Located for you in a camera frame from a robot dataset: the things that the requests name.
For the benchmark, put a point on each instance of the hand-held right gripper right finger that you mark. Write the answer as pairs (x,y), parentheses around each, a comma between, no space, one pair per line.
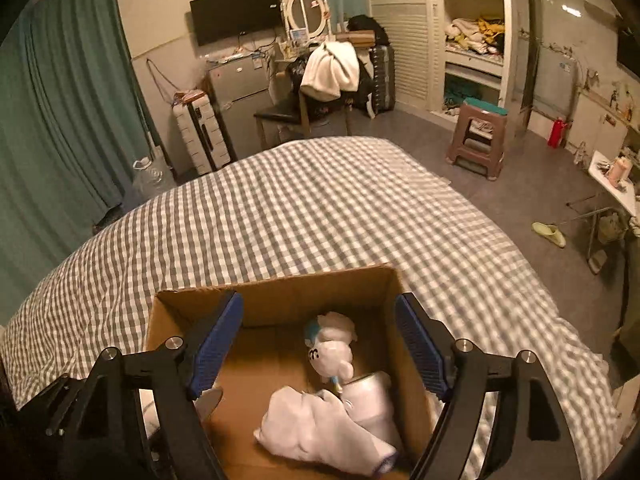
(419,347)

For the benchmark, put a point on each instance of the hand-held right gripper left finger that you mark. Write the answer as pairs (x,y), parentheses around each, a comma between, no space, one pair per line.
(217,345)

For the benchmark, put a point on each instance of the brown cardboard box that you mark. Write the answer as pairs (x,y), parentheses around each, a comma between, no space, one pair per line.
(280,305)

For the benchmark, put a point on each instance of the white shiny roll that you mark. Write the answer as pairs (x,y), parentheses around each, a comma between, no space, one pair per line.
(371,394)

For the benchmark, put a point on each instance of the white plush toy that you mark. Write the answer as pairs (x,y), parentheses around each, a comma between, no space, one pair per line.
(330,355)

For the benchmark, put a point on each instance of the white cloth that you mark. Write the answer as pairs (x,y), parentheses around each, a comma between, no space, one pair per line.
(320,430)

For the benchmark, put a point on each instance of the grey checkered blanket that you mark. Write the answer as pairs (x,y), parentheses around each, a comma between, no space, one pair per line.
(310,210)

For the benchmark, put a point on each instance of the green slipper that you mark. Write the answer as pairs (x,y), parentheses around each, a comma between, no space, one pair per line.
(550,234)

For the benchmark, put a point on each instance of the clear water jug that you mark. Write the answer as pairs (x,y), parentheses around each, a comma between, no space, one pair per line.
(150,172)

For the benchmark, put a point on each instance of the brown plastic stool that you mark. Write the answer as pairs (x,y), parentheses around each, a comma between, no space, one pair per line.
(475,152)

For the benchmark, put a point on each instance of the white suitcase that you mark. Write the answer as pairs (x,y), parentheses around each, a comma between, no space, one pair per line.
(200,132)

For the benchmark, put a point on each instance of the dark wooden chair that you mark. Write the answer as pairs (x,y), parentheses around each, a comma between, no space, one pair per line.
(280,115)

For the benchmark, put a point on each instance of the white folding table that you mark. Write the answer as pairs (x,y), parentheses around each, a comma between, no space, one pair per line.
(612,190)

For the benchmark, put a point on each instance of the grey mini fridge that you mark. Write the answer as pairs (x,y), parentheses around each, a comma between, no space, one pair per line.
(240,95)

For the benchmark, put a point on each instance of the red fire extinguisher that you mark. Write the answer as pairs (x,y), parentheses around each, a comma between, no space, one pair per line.
(557,132)

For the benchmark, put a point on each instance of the pink cup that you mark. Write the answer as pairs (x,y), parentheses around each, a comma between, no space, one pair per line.
(618,169)

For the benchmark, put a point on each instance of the dark suitcase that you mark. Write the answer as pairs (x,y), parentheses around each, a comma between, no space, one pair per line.
(384,77)

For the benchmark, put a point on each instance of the white garment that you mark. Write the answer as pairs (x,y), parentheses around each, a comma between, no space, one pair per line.
(330,70)

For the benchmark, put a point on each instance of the white wardrobe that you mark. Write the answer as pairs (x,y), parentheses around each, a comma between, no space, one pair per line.
(405,35)

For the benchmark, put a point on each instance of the wooden box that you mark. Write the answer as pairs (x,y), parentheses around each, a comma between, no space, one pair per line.
(355,37)

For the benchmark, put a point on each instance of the pile of clothes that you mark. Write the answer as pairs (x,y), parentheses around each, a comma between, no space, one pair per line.
(475,35)

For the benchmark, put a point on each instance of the black bag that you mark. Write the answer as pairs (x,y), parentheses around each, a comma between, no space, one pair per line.
(367,27)

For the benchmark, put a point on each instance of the black flat television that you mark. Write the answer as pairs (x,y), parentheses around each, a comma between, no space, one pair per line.
(235,15)

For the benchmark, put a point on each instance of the round white mirror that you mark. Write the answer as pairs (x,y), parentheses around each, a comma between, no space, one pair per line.
(307,10)

